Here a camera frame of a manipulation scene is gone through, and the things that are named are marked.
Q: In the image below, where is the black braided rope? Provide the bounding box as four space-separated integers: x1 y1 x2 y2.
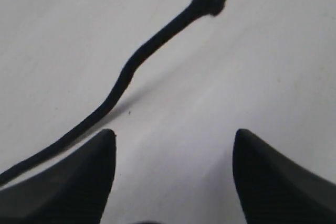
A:
0 0 229 186

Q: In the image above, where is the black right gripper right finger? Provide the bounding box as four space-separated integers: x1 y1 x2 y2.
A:
232 129 335 223

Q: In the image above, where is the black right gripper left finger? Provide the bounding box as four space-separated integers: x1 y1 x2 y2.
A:
1 129 116 223

